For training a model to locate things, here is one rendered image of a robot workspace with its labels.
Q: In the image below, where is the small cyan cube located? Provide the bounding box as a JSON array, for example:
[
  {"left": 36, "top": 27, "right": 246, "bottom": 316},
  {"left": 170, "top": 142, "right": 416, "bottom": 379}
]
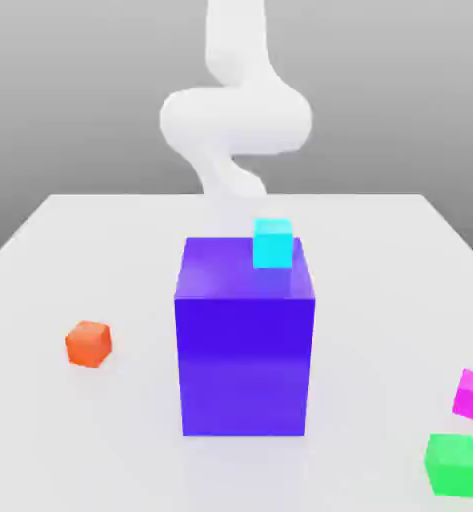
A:
[{"left": 252, "top": 217, "right": 294, "bottom": 270}]

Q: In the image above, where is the small orange cube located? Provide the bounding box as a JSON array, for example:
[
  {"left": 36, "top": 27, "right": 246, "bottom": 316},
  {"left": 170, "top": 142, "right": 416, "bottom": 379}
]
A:
[{"left": 64, "top": 320, "right": 114, "bottom": 370}]

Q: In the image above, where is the small green cube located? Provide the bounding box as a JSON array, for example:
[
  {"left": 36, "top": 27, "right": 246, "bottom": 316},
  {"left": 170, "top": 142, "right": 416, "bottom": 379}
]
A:
[{"left": 422, "top": 432, "right": 473, "bottom": 499}]

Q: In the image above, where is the large purple box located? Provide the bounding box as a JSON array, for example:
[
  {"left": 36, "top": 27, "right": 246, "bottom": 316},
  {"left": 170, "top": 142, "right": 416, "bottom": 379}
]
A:
[{"left": 173, "top": 236, "right": 316, "bottom": 438}]

